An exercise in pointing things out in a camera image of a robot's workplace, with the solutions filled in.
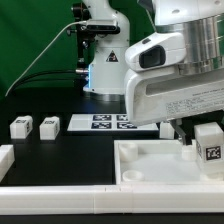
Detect white square tabletop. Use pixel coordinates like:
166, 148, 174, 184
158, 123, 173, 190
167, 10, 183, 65
114, 140, 224, 185

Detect white tag board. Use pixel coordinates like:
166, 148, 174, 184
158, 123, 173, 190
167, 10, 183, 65
68, 114, 158, 131

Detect white front obstacle bar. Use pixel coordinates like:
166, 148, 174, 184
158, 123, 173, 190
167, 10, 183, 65
0, 184, 224, 215

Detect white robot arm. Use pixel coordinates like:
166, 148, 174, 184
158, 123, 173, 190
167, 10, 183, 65
73, 0, 224, 145

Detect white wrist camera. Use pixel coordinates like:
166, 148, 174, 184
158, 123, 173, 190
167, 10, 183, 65
125, 32, 186, 72

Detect white obstacle bar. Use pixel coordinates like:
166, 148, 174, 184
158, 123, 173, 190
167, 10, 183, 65
0, 184, 224, 215
0, 145, 15, 182

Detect white cable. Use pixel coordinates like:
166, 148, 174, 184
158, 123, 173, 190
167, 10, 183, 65
4, 20, 88, 98

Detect black camera on mount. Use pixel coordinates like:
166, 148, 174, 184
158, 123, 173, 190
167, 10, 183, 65
75, 19, 120, 34

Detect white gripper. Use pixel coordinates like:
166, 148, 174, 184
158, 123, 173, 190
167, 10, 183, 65
125, 66, 224, 146

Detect white left obstacle bar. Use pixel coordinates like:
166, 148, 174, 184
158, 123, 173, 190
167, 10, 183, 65
0, 145, 15, 182

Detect black cable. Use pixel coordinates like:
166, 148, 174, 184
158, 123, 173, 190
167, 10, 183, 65
13, 69, 88, 91

